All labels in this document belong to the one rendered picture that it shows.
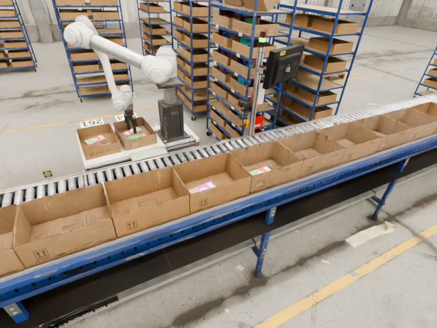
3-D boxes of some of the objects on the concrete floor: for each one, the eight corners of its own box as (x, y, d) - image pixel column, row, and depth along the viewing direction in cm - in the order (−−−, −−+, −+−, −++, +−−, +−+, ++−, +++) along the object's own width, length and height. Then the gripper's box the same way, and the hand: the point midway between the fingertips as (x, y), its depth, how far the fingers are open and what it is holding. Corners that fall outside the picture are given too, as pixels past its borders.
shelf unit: (205, 135, 408) (207, -22, 295) (233, 129, 427) (245, -20, 314) (237, 170, 338) (257, -18, 224) (269, 161, 357) (302, -16, 244)
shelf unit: (174, 100, 514) (167, -24, 401) (198, 97, 532) (198, -23, 419) (192, 122, 443) (189, -23, 329) (218, 117, 461) (224, -21, 347)
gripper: (139, 110, 237) (142, 133, 250) (124, 105, 246) (128, 127, 259) (132, 113, 231) (136, 136, 245) (117, 107, 241) (121, 129, 254)
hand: (131, 129), depth 250 cm, fingers open, 8 cm apart
